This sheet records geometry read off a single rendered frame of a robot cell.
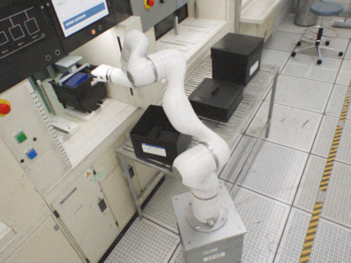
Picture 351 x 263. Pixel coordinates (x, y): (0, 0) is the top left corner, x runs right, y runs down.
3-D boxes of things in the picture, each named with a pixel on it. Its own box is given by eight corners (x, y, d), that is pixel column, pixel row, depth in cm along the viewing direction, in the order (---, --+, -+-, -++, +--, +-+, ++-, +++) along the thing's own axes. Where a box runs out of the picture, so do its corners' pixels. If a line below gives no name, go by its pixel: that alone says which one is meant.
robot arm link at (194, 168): (225, 190, 118) (225, 150, 102) (189, 214, 111) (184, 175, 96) (207, 172, 126) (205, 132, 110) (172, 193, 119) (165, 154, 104)
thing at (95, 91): (84, 120, 172) (65, 74, 151) (61, 111, 181) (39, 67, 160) (110, 98, 187) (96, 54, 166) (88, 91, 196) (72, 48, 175)
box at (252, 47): (245, 87, 204) (247, 55, 188) (210, 79, 218) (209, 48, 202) (261, 69, 221) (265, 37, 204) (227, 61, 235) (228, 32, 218)
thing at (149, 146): (134, 155, 164) (128, 133, 153) (154, 125, 183) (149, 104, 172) (178, 166, 155) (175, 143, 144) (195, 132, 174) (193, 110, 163)
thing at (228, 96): (227, 122, 178) (227, 106, 169) (186, 111, 191) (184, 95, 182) (244, 97, 196) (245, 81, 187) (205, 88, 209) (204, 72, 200)
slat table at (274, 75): (209, 256, 193) (205, 186, 143) (138, 219, 220) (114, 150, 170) (268, 136, 272) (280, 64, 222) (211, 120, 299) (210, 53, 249)
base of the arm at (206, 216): (233, 225, 126) (235, 200, 114) (192, 237, 124) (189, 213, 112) (218, 191, 140) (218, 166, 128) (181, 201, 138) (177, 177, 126)
